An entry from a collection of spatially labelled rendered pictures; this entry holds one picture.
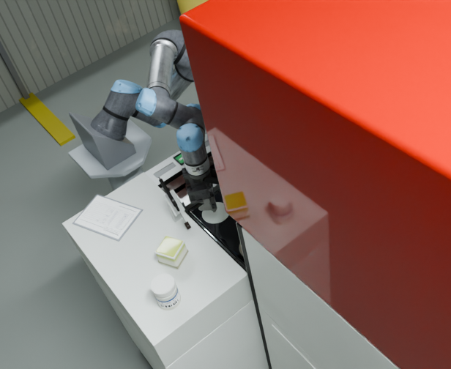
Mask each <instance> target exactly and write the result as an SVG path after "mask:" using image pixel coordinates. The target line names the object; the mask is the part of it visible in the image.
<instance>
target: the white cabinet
mask: <svg viewBox="0 0 451 369"><path fill-rule="evenodd" d="M79 253H80V252H79ZM80 254H81V253H80ZM81 256H82V255H81ZM82 258H83V259H84V261H85V262H86V264H87V266H88V268H89V269H90V271H91V272H92V274H93V275H94V278H95V279H96V281H97V282H98V284H99V286H100V288H101V289H102V291H103V292H104V294H105V295H106V297H107V299H108V301H109V302H110V304H111V306H112V307H113V309H114V310H115V312H116V314H117V316H118V317H119V319H120V320H121V322H122V323H123V325H124V327H125V329H126V330H127V332H128V334H129V335H130V337H131V338H132V340H133V342H134V343H135V344H136V346H137V347H138V348H139V350H140V351H141V353H142V354H143V355H144V356H145V358H146V360H147V361H148V362H149V364H150V365H151V366H152V368H153V369H269V366H268V363H267V357H266V354H265V350H264V344H263V340H262V337H261V331H260V327H259V324H258V318H257V315H256V309H255V305H254V301H253V299H252V300H251V301H250V302H248V303H247V304H246V305H245V306H244V307H242V308H241V309H240V310H238V311H237V312H236V313H235V314H233V315H232V316H231V317H230V318H228V319H227V320H226V321H224V322H223V323H222V324H221V325H220V326H218V327H217V328H216V329H214V330H213V331H212V332H210V333H209V334H208V335H207V336H206V337H205V338H203V339H202V340H200V341H199V342H198V343H196V344H195V345H194V346H193V347H192V348H190V349H189V350H188V351H186V352H185V353H184V354H183V355H182V356H180V357H179V358H178V359H176V360H175V361H174V362H172V363H171V364H170V365H169V366H168V367H166V368H165V366H164V365H163V364H162V362H161V361H160V360H159V359H158V357H157V356H156V354H155V353H154V352H153V350H152V349H151V348H150V346H149V345H148V343H147V342H146V341H145V340H144V338H143V337H142V336H141V334H140V332H139V331H138V330H137V329H136V328H135V326H134V325H133V323H132V322H131V320H129V318H128V317H127V315H126V314H125V312H124V311H123V310H122V309H121V307H120V306H119V304H118V303H117V302H116V300H115V299H114V298H113V296H112V295H111V293H110V292H109V291H108V289H107V288H106V287H105V286H104V284H103V283H102V281H101V280H100V279H99V278H98V276H97V275H96V273H95V272H94V270H93V269H92V268H91V267H90V266H89V264H88V263H87V261H86V260H85V258H84V257H83V256H82Z"/></svg>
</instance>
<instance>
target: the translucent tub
mask: <svg viewBox="0 0 451 369"><path fill-rule="evenodd" d="M188 252H189V251H188V249H187V248H186V246H185V240H183V239H179V238H176V237H173V236H169V235H165V236H164V237H163V239H162V240H161V242H160V243H159V245H158V246H157V248H156V250H155V251H154V253H155V254H156V255H157V258H158V262H159V263H160V264H162V265H165V266H167V267H171V268H174V269H179V268H180V266H181V265H182V263H183V261H184V260H185V258H186V256H187V254H188Z"/></svg>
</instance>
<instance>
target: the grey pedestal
mask: <svg viewBox="0 0 451 369"><path fill-rule="evenodd" d="M125 137H126V138H127V139H128V140H130V141H131V142H132V143H133V144H134V147H135V150H136V153H135V154H134V155H132V156H130V157H128V158H127V159H126V160H124V161H122V162H120V163H119V164H118V165H115V166H114V167H113V168H111V169H109V170H108V171H107V170H106V169H105V167H104V166H103V165H102V164H101V163H100V162H99V161H98V160H97V159H96V158H95V157H94V156H93V155H92V154H91V153H90V152H89V151H88V150H87V149H86V148H85V147H84V145H83V144H82V145H80V146H79V147H77V148H75V149H73V150H72V151H70V152H68V154H69V156H71V158H72V159H73V160H74V161H75V162H76V163H77V164H78V165H79V166H80V167H81V168H82V169H83V171H84V172H85V173H86V174H87V175H88V176H89V177H90V178H91V179H96V178H108V180H109V182H110V184H111V186H112V188H113V191H114V190H116V189H118V188H119V187H121V186H122V185H124V184H126V183H127V182H129V181H130V180H132V179H134V178H135V177H137V176H138V175H140V174H142V173H143V170H142V167H141V166H142V165H143V164H144V162H145V159H146V156H147V154H148V151H149V148H150V146H151V143H152V138H151V137H150V136H149V135H147V134H146V133H145V132H144V131H143V130H142V129H141V128H140V127H138V126H137V125H136V124H135V123H134V122H132V121H131V120H130V119H128V122H127V131H126V136H125Z"/></svg>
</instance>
